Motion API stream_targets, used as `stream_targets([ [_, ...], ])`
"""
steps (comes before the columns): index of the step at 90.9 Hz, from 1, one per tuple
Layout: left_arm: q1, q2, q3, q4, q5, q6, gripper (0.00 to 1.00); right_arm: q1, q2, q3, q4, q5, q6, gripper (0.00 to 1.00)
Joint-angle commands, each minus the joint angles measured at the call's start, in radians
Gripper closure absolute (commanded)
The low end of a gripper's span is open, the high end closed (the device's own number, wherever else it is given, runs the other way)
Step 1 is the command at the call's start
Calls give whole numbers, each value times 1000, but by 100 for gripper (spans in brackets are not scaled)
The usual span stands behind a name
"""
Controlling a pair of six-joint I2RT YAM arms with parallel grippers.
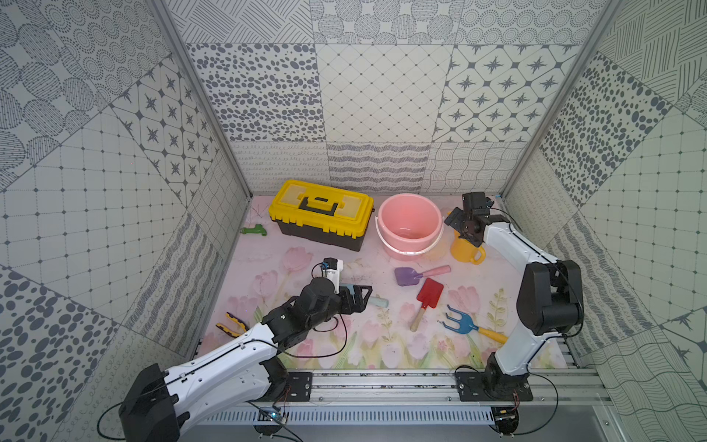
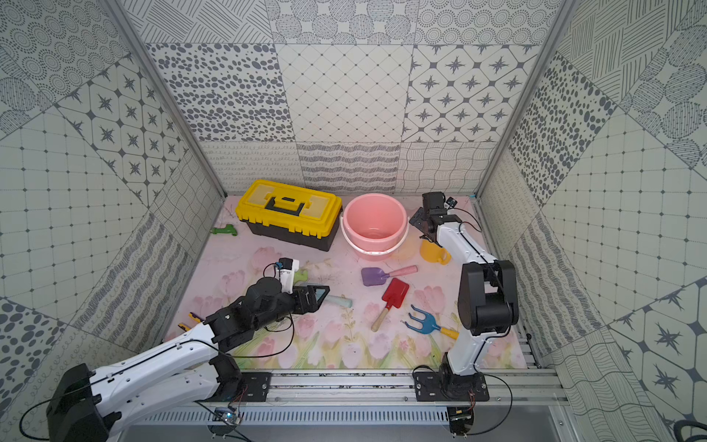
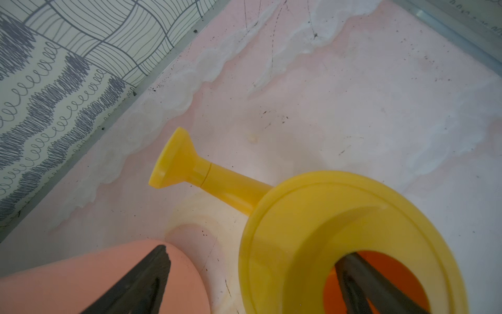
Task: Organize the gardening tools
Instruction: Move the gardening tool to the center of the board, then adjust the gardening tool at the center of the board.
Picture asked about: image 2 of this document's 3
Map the yellow and black toolbox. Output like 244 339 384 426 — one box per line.
235 180 344 252

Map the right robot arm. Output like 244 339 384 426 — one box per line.
410 192 519 398

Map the pink plastic bucket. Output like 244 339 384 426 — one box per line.
341 193 410 262

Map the blue fork yellow handle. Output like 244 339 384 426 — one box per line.
404 305 458 341

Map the green rake wooden handle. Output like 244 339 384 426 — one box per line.
294 270 309 285

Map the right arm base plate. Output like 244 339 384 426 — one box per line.
412 371 490 403

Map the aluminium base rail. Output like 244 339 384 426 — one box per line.
123 368 569 410

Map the green toy tool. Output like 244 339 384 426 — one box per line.
210 224 238 237

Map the yellow watering can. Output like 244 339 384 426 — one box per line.
420 239 452 265

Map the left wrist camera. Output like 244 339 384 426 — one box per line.
277 258 300 294

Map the right camera cable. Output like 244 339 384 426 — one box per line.
455 206 484 250

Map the light blue trowel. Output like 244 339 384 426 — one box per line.
324 295 353 309

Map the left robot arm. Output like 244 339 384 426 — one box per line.
46 277 330 441

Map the purple shovel pink handle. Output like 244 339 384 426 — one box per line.
361 265 418 287

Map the red shovel wooden handle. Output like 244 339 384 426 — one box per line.
371 278 410 333

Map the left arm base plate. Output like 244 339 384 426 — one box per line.
219 371 272 403

